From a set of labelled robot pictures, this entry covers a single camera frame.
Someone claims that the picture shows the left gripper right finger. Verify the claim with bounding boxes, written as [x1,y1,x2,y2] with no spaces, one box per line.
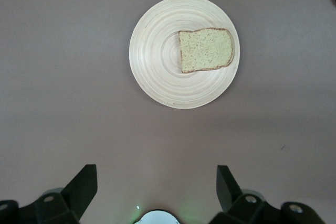
[209,165,326,224]

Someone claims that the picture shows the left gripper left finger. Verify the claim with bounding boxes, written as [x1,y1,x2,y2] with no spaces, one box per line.
[0,164,98,224]

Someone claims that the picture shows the slice of brown toast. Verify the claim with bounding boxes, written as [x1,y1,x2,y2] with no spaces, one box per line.
[178,27,235,74]

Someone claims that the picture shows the round light wooden plate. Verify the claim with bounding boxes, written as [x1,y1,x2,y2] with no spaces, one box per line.
[129,0,241,110]

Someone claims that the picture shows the brown table cover sheet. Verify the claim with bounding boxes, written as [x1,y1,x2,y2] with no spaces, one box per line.
[0,0,336,224]

